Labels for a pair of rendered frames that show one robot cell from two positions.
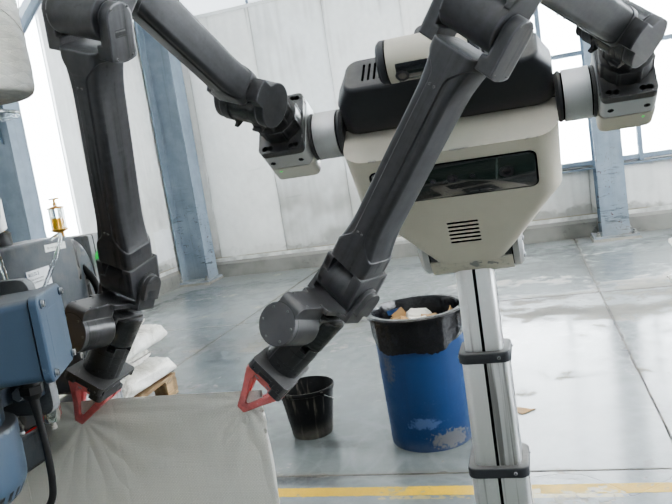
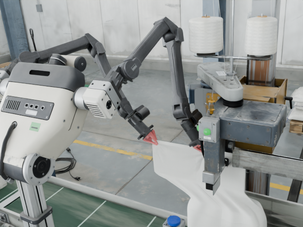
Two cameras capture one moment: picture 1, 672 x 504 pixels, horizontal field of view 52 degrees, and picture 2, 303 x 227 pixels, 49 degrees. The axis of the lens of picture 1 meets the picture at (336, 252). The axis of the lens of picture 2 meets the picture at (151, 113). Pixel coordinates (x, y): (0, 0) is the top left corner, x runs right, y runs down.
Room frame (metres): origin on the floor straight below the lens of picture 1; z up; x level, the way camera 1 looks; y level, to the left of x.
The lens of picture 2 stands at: (2.51, 0.54, 1.87)
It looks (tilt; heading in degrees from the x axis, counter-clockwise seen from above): 22 degrees down; 194
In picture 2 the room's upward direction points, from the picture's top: 4 degrees counter-clockwise
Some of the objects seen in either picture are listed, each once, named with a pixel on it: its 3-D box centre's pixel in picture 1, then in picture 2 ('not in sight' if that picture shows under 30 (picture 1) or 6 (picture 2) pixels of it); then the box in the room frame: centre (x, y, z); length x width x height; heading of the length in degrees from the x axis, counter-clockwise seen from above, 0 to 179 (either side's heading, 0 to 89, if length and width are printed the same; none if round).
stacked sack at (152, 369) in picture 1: (126, 380); not in sight; (4.33, 1.47, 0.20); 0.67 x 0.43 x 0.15; 164
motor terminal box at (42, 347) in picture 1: (26, 346); (195, 95); (0.73, 0.34, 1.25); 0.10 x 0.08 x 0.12; 9
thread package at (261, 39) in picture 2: not in sight; (260, 35); (0.92, 0.67, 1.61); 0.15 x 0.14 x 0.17; 74
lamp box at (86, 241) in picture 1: (82, 259); (209, 129); (1.25, 0.46, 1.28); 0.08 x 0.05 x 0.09; 74
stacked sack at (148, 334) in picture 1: (116, 345); not in sight; (4.32, 1.48, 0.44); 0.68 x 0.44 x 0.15; 164
